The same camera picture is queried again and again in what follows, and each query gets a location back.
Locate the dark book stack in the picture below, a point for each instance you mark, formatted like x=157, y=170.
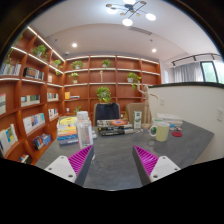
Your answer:
x=113, y=128

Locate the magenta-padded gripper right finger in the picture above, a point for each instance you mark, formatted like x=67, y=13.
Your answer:
x=163, y=166

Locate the recessed ceiling spotlight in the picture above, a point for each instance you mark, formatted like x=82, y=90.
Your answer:
x=74, y=45
x=153, y=50

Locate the orange wooden shelf unit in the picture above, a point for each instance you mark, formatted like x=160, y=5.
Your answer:
x=80, y=93

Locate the green and white carton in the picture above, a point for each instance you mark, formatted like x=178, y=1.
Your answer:
x=137, y=120

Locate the clear plastic water bottle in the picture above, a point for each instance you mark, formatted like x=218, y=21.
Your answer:
x=84, y=133

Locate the grey curtain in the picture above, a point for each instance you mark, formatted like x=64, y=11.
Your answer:
x=188, y=72

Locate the tan chair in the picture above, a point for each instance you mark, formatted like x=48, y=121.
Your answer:
x=133, y=111

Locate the wooden artist mannequin figure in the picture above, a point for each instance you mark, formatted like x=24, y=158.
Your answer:
x=146, y=106

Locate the yellow striped white mug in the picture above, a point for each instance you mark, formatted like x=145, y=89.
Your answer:
x=162, y=131

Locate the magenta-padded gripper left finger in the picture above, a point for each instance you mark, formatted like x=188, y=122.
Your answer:
x=60, y=166

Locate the white wall socket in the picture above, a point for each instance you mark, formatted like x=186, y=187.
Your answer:
x=220, y=114

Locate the white wall switch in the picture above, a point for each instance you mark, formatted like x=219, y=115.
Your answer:
x=162, y=101

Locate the dark blue chair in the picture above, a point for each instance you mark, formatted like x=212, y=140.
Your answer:
x=106, y=113

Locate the ceiling air vent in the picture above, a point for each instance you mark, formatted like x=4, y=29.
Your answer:
x=140, y=30

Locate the black ceiling track rail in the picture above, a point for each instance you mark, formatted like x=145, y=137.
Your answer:
x=193, y=57

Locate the branched ceiling lamp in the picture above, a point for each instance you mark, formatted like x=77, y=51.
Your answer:
x=128, y=11

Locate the black-framed window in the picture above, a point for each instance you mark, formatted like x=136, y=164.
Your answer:
x=210, y=71

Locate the colourful book stack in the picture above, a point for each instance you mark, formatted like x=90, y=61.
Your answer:
x=67, y=131

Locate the flat round red coaster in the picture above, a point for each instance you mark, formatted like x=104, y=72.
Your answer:
x=177, y=134

